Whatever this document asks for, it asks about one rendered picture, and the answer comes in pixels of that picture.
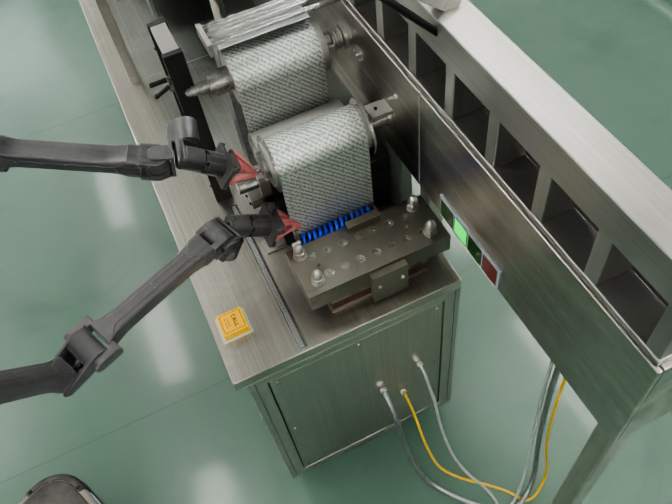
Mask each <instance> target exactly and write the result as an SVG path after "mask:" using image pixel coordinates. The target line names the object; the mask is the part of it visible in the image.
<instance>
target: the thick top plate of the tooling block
mask: <svg viewBox="0 0 672 504"><path fill-rule="evenodd" d="M416 197H417V199H418V204H419V206H420V208H419V210H418V211H417V212H413V213H412V212H409V211H407V210H406V204H407V200H406V201H404V202H401V203H399V204H397V205H394V206H392V207H390V208H387V209H385V210H383V211H380V212H379V213H380V217H381V219H379V220H377V221H375V222H372V223H370V224H368V225H365V226H363V227H361V228H358V229H356V230H354V231H352V232H349V233H348V231H347V229H346V228H345V227H343V228H341V229H339V230H336V231H334V232H332V233H329V234H327V235H325V236H322V237H320V238H318V239H315V240H313V241H311V242H308V243H306V244H304V245H302V246H303V248H304V249H305V252H306V253H307V258H306V259H305V260H304V261H302V262H297V261H295V260H294V259H293V249H292V250H290V251H287V252H285V254H286V258H287V261H288V265H289V267H290V269H291V271H292V273H293V275H294V277H295V278H296V280H297V282H298V284H299V286H300V288H301V290H302V292H303V294H304V296H305V298H306V299H307V301H308V303H309V305H310V307H311V309H312V311H313V310H315V309H317V308H320V307H322V306H324V305H326V304H328V303H331V302H333V301H335V300H337V299H340V298H342V297H344V296H346V295H348V294H351V293H353V292H355V291H357V290H360V289H362V288H364V287H366V286H368V285H371V283H370V274H371V273H373V272H375V271H378V270H380V269H382V268H384V267H387V266H389V265H391V264H393V263H396V262H398V261H400V260H402V259H405V260H406V262H407V263H408V267H411V266H413V265H415V264H417V263H420V262H422V261H424V260H426V259H428V258H431V257H433V256H435V255H437V254H440V253H442V252H444V251H446V250H448V249H450V239H451V235H450V234H449V232H448V231H447V230H446V228H445V227H444V226H443V224H442V223H441V221H440V220H439V219H438V217H437V216H436V215H435V213H434V212H433V211H432V209H431V208H430V207H429V205H428V204H427V203H426V201H425V200H424V199H423V197H422V196H421V195H418V196H416ZM430 219H432V220H434V221H435V223H436V225H437V230H438V233H437V235H436V236H435V237H431V238H430V237H426V236H425V235H424V233H423V230H424V228H425V224H426V222H427V221H428V220H430ZM316 269H318V270H320V271H321V272H322V274H323V275H324V278H325V280H326V282H325V284H324V285H323V286H322V287H319V288H316V287H314V286H312V284H311V276H312V272H313V271H314V270H316Z"/></svg>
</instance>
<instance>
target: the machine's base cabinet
mask: <svg viewBox="0 0 672 504"><path fill-rule="evenodd" d="M460 290H461V287H460V288H458V289H456V290H454V291H452V292H449V293H447V294H445V295H443V296H441V297H439V298H437V299H434V300H432V301H430V302H428V303H426V304H424V305H421V306H419V307H417V308H415V309H413V310H411V311H408V312H406V313H404V314H402V315H400V316H398V317H396V318H393V319H391V320H389V321H387V322H385V323H383V324H380V325H378V326H376V327H374V328H372V329H370V330H367V331H365V332H363V333H361V334H359V335H357V336H354V337H352V338H350V339H348V340H346V341H344V342H342V343H339V344H337V345H335V346H333V347H331V348H329V349H326V350H324V351H322V352H320V353H318V354H316V355H313V356H311V357H309V358H307V359H305V360H303V361H301V362H298V363H296V364H294V365H292V366H290V367H288V368H285V369H283V370H281V371H279V372H277V373H275V374H272V375H270V376H268V377H266V378H264V379H262V380H260V381H257V382H255V383H253V384H251V385H249V386H248V388H249V390H250V392H251V394H252V397H253V399H254V401H255V403H256V405H257V407H258V409H259V411H260V415H261V417H262V418H263V419H264V421H265V423H266V425H267V427H268V429H269V431H270V433H271V435H272V437H273V439H274V441H275V443H276V445H277V447H278V449H279V451H280V453H281V455H282V458H283V460H284V462H285V464H286V466H287V467H288V469H289V471H290V473H291V476H292V477H293V478H294V477H296V476H297V475H299V474H301V473H303V472H305V471H307V470H310V469H312V468H314V467H316V466H318V465H320V464H322V463H324V462H326V461H328V460H330V459H332V458H334V457H336V456H338V455H340V454H342V453H344V452H346V451H348V450H350V449H352V448H354V447H356V446H358V445H360V444H362V443H364V442H366V441H368V440H370V439H372V438H374V437H376V436H378V435H380V434H382V433H384V432H386V431H388V430H390V429H392V428H394V427H396V425H395V423H394V420H393V417H392V415H391V413H390V410H389V408H388V406H387V403H386V401H385V399H384V397H383V396H381V395H380V393H379V390H380V389H381V388H383V387H387V389H388V390H389V392H388V395H389V397H390V399H391V401H392V404H393V406H394V408H395V411H396V413H397V416H398V418H399V421H400V424H402V423H404V422H406V421H408V420H410V419H412V418H414V416H413V414H412V411H411V409H410V407H409V405H408V403H407V401H406V399H405V397H404V396H402V394H401V393H400V391H401V390H402V389H406V390H407V392H408V393H407V396H408V398H409V400H410V403H411V405H412V407H413V409H414V412H415V414H416V416H419V415H421V414H423V413H425V412H427V411H429V410H431V409H433V408H434V404H433V401H432V397H431V394H430V391H429V388H428V386H427V383H426V381H425V378H424V376H423V374H422V372H421V370H420V369H418V368H417V366H416V364H417V363H418V362H420V361H422V362H423V363H424V367H423V368H424V370H425V372H426V374H427V377H428V379H429V381H430V384H431V387H432V389H433V392H434V396H435V399H436V403H437V406H439V405H441V404H443V403H445V402H447V401H449V400H450V396H451V385H452V375H453V364H454V353H455V343H456V332H457V322H458V311H459V301H460Z"/></svg>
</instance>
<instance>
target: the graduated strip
mask: <svg viewBox="0 0 672 504"><path fill-rule="evenodd" d="M230 208H231V210H232V212H233V214H242V213H241V211H240V209H239V207H238V205H237V204H236V205H233V206H231V207H230ZM245 238H246V240H247V242H248V244H249V246H250V248H251V250H252V253H253V255H254V257H255V259H256V261H257V263H258V265H259V267H260V269H261V271H262V273H263V275H264V277H265V279H266V281H267V283H268V285H269V287H270V289H271V291H272V293H273V295H274V297H275V300H276V302H277V304H278V306H279V308H280V310H281V312H282V314H283V316H284V318H285V320H286V322H287V324H288V326H289V328H290V330H291V332H292V334H293V336H294V338H295V340H296V342H297V345H298V347H299V349H302V348H304V347H306V346H308V345H307V343H306V341H305V339H304V337H303V335H302V333H301V331H300V329H299V327H298V325H297V323H296V321H295V319H294V317H293V315H292V313H291V311H290V309H289V307H288V305H287V303H286V301H285V299H284V297H283V295H282V293H281V291H280V289H279V287H278V285H277V283H276V281H275V279H274V277H273V275H272V273H271V271H270V269H269V267H268V265H267V263H266V261H265V259H264V257H263V255H262V253H261V251H260V249H259V247H258V245H257V243H256V241H255V239H254V237H245Z"/></svg>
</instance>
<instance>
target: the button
mask: <svg viewBox="0 0 672 504"><path fill-rule="evenodd" d="M216 319H217V322H218V324H219V326H220V329H221V331H222V334H223V336H224V338H225V340H226V341H228V340H230V339H232V338H234V337H237V336H239V335H241V334H243V333H246V332H248V331H250V327H249V325H248V323H247V321H246V318H245V316H244V314H243V312H242V309H241V307H237V308H235V309H233V310H230V311H228V312H226V313H224V314H221V315H219V316H217V317H216Z"/></svg>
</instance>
